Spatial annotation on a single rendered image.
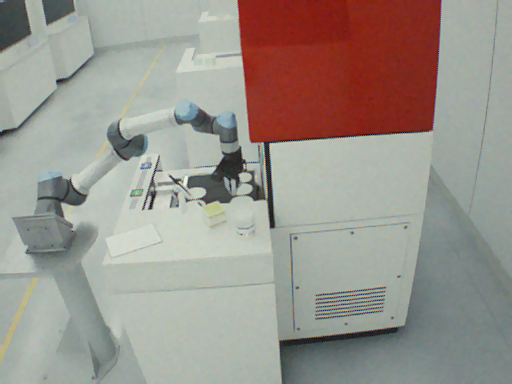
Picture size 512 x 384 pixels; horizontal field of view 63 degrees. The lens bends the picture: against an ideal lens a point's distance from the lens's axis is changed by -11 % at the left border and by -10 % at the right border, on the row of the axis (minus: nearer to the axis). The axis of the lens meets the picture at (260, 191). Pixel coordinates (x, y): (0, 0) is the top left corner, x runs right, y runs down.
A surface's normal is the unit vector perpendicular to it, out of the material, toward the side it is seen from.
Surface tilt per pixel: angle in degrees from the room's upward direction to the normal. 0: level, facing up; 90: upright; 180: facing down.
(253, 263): 90
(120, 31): 90
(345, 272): 90
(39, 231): 90
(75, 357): 0
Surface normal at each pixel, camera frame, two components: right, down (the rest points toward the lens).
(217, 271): 0.05, 0.51
